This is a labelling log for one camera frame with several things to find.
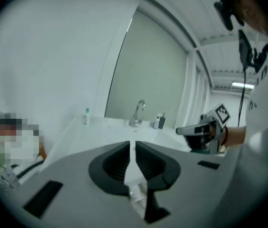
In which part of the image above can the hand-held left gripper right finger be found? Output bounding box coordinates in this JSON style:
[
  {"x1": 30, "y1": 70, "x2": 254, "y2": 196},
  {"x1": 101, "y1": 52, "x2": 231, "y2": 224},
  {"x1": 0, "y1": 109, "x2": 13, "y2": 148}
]
[{"x1": 134, "y1": 140, "x2": 232, "y2": 225}]

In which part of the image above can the black thick cable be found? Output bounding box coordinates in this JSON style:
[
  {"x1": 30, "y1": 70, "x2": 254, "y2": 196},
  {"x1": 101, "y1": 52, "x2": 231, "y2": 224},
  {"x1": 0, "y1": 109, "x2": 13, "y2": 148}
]
[{"x1": 237, "y1": 65, "x2": 248, "y2": 127}]

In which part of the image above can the person's head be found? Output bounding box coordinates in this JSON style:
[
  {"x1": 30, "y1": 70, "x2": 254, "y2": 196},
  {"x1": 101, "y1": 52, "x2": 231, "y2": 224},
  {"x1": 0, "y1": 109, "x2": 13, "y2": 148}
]
[{"x1": 229, "y1": 0, "x2": 268, "y2": 41}]

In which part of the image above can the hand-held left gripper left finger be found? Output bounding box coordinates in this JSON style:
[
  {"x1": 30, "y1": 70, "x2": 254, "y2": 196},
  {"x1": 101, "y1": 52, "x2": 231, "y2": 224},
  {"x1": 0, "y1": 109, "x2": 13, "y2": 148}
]
[{"x1": 12, "y1": 140, "x2": 147, "y2": 228}]

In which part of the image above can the black chest-mounted device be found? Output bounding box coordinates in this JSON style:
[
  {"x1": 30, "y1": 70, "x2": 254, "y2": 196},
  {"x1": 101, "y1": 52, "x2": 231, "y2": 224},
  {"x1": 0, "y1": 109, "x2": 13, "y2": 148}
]
[{"x1": 238, "y1": 29, "x2": 262, "y2": 74}]

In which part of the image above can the long ceiling light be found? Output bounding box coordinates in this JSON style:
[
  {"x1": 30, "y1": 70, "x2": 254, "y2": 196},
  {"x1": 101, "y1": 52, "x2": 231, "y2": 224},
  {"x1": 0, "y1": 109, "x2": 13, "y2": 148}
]
[{"x1": 231, "y1": 81, "x2": 255, "y2": 89}]

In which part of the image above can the black head-mounted camera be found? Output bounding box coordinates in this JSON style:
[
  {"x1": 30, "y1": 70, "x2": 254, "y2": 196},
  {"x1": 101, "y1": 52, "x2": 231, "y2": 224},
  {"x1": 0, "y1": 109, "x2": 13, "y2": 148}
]
[{"x1": 213, "y1": 0, "x2": 245, "y2": 32}]

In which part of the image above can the person's right hand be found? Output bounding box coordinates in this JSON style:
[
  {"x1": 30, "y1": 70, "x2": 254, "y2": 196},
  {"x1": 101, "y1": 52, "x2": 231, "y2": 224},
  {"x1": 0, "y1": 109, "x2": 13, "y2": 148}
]
[{"x1": 209, "y1": 124, "x2": 218, "y2": 140}]

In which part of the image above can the black soap dispenser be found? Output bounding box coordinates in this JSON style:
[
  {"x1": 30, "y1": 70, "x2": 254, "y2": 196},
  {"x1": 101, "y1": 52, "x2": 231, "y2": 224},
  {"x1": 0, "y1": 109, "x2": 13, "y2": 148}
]
[{"x1": 157, "y1": 112, "x2": 166, "y2": 130}]

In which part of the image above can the chrome faucet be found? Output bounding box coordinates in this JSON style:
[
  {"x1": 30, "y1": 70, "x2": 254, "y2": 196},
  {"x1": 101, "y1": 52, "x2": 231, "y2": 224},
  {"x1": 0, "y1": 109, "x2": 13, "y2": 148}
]
[{"x1": 128, "y1": 99, "x2": 147, "y2": 127}]

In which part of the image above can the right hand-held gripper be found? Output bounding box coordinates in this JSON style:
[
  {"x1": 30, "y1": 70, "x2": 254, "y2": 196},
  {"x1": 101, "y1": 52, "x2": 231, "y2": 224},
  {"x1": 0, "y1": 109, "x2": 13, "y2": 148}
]
[{"x1": 176, "y1": 104, "x2": 231, "y2": 155}]

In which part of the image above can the small green-capped bottle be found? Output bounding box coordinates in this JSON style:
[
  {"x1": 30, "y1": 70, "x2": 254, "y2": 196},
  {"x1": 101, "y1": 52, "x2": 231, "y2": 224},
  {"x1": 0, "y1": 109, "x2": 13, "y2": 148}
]
[{"x1": 81, "y1": 107, "x2": 91, "y2": 126}]

